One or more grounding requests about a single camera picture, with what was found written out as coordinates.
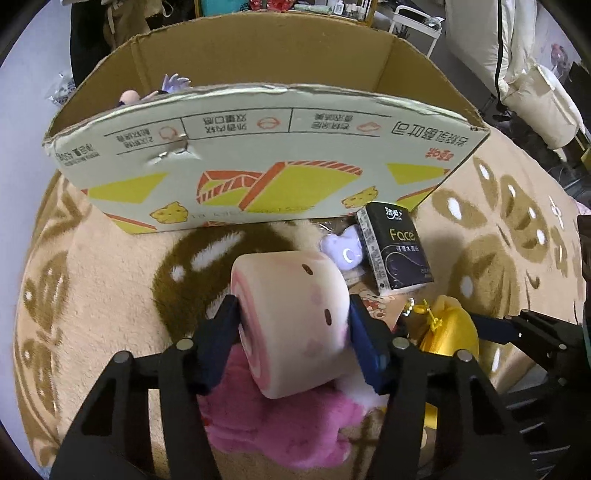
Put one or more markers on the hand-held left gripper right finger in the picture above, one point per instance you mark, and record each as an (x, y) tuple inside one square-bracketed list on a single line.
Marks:
[(365, 344)]

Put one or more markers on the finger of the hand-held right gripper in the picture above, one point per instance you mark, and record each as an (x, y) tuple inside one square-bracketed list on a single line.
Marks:
[(494, 328), (540, 424)]

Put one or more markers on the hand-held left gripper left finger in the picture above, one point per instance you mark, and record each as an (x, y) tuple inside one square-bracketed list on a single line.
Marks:
[(225, 334)]

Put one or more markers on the yellow plush toy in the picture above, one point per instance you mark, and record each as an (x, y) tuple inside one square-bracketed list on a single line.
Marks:
[(455, 332)]

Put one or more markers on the pink roll cake plush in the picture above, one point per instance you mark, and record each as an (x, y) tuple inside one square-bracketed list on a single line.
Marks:
[(295, 314)]

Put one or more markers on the black tissue pack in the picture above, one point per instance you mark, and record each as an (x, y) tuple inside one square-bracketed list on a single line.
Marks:
[(397, 249)]

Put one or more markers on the pink bear plush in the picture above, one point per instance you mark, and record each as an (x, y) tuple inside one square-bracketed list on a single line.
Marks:
[(277, 424)]

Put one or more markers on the printed cardboard box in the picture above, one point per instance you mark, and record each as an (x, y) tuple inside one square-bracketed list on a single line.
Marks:
[(277, 152)]

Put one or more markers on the cartoon printed card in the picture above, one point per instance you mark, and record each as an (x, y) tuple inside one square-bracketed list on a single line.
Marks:
[(376, 307)]

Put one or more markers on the purple heart toy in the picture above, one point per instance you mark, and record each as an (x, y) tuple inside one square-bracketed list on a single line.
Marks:
[(339, 247)]

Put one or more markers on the beige printed blanket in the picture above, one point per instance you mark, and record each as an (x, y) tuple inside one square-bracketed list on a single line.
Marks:
[(92, 277)]

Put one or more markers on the purple haired doll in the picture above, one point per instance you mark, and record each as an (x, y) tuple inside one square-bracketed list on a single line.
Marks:
[(174, 83)]

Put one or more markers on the white recliner chair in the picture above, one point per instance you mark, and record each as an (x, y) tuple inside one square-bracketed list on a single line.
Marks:
[(521, 46)]

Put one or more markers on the patterned clear plastic bag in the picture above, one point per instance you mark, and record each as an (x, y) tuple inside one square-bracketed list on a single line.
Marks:
[(62, 90)]

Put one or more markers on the white rolling cart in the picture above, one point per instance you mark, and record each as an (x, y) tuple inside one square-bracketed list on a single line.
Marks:
[(436, 27)]

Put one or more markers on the beige coat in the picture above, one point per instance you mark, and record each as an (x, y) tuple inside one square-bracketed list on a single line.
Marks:
[(124, 23)]

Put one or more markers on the teal bag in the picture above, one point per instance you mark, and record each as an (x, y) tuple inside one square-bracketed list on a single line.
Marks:
[(219, 7)]

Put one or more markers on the black coat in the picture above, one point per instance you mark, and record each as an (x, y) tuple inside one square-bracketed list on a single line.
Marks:
[(87, 37)]

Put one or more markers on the red patterned bag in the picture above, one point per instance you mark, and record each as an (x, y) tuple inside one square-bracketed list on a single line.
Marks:
[(272, 4)]

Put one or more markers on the group of small cosmetic bottles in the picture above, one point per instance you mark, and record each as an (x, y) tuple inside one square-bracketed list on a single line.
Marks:
[(346, 9)]

